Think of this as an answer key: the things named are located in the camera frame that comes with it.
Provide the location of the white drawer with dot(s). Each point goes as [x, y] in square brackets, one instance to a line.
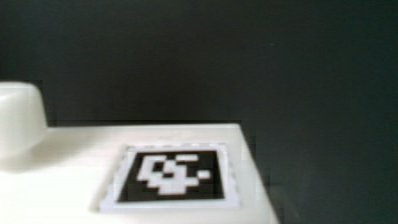
[161, 174]

